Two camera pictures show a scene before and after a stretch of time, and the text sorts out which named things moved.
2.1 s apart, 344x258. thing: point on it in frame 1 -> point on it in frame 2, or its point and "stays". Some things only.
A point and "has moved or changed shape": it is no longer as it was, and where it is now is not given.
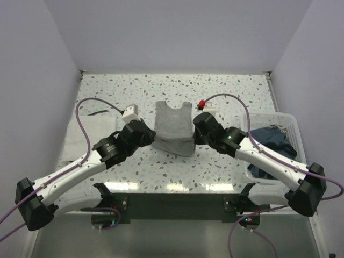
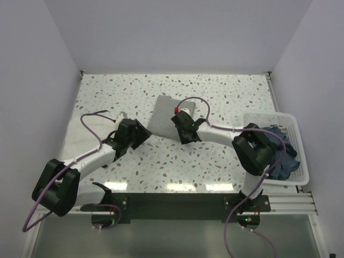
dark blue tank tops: (275, 137) stays
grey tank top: (174, 129) has moved or changed shape
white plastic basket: (287, 121) stays
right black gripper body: (201, 140) -> (184, 140)
